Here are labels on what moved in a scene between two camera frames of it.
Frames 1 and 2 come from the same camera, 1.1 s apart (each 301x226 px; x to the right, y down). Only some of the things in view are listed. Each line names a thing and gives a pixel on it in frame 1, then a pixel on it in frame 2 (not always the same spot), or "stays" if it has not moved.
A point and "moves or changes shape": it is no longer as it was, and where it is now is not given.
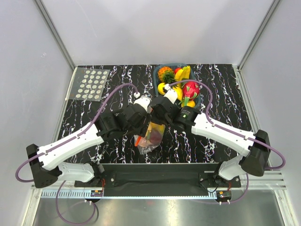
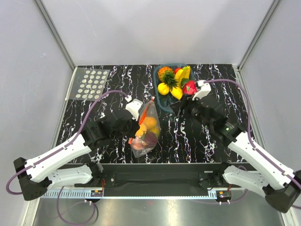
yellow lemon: (160, 88) stays
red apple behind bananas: (177, 69) stays
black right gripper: (154, 117) to (185, 104)
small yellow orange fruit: (179, 92) stays
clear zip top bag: (152, 140) moves or changes shape
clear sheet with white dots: (87, 84) stays
